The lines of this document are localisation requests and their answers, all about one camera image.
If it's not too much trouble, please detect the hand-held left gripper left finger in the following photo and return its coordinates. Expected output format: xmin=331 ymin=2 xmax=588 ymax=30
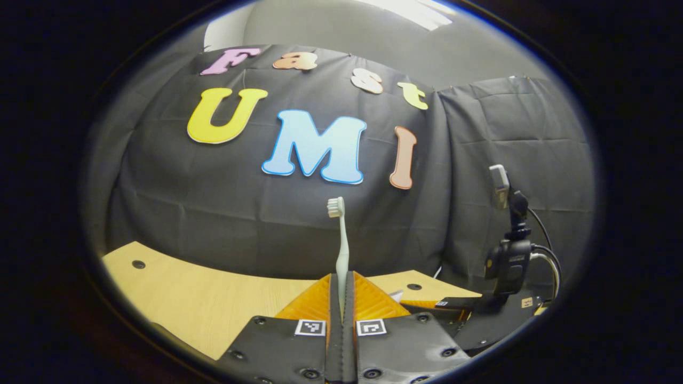
xmin=216 ymin=271 xmax=342 ymax=384

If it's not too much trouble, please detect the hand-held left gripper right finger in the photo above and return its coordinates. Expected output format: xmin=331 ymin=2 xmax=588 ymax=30
xmin=344 ymin=271 xmax=473 ymax=384

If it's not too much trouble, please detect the pale green toothbrush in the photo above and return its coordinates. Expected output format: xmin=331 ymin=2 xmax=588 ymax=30
xmin=327 ymin=196 xmax=351 ymax=321

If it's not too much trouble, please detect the black backdrop cloth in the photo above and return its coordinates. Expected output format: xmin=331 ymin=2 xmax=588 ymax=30
xmin=85 ymin=45 xmax=595 ymax=299

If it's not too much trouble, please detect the large ceiling light panel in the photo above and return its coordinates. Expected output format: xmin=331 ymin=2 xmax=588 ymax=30
xmin=368 ymin=0 xmax=453 ymax=30

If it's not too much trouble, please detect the black cable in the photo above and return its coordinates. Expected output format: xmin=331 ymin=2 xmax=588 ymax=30
xmin=528 ymin=209 xmax=562 ymax=291

